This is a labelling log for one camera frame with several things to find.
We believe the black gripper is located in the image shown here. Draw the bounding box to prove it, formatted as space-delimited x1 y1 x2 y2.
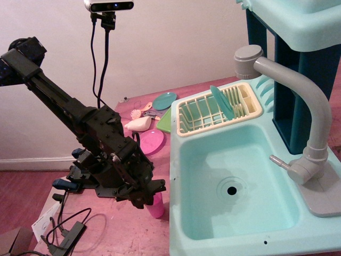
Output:
111 149 166 209

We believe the pink plastic cup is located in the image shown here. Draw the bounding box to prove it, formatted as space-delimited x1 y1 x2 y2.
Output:
147 193 165 218

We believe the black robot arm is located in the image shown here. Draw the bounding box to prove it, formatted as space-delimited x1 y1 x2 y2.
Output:
1 37 166 209

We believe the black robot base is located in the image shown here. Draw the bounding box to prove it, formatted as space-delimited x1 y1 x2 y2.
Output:
67 148 120 198

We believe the teal toy sink unit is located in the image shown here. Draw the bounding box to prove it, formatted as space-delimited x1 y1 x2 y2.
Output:
169 1 340 255

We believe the pink plastic plate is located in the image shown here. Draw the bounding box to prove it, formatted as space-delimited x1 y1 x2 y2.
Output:
140 129 164 155

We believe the cream toy soap bottle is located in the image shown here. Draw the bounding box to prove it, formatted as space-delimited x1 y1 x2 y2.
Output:
124 116 152 132

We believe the green cutting board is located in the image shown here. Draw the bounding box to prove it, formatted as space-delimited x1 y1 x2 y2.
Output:
156 108 172 133

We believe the black usb hub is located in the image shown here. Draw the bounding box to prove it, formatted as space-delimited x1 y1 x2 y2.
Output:
48 221 86 256

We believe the grey toy utensil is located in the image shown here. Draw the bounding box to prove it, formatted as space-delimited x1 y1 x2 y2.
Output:
143 109 165 121

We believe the orange toy dish brush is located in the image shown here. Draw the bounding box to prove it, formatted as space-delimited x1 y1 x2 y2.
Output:
131 102 152 120

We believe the blue table clamp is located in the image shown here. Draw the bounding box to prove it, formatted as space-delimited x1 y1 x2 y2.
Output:
52 179 80 193

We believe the teal plate on table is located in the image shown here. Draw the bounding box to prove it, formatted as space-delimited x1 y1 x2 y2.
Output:
152 92 177 110

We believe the white paper card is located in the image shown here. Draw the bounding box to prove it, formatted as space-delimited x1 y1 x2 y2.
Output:
31 202 60 242

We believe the teal plate in rack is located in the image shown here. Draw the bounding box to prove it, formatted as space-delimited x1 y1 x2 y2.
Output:
210 85 235 120

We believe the cream dish rack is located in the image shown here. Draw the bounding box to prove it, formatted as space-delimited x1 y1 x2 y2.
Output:
175 82 263 137

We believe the brown cardboard box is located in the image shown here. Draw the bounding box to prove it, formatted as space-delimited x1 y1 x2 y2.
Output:
1 227 33 255

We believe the grey toy faucet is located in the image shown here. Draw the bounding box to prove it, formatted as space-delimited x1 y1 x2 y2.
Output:
234 45 340 217

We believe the black camera cable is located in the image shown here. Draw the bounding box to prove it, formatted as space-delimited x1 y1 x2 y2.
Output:
90 12 117 109

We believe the dark teal shelf frame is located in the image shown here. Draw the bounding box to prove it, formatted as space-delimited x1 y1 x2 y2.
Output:
246 1 340 154

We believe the silver depth camera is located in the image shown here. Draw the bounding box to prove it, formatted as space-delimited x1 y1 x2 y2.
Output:
84 0 134 13

